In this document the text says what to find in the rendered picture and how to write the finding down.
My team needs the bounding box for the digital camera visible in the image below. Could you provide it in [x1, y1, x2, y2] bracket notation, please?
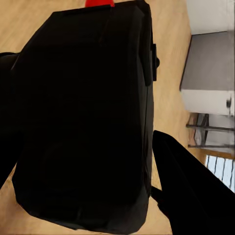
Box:
[0, 0, 160, 235]

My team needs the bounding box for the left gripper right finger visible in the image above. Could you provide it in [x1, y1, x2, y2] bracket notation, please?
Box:
[152, 130, 235, 235]

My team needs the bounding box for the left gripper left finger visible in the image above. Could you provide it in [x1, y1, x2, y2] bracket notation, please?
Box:
[0, 130, 25, 189]

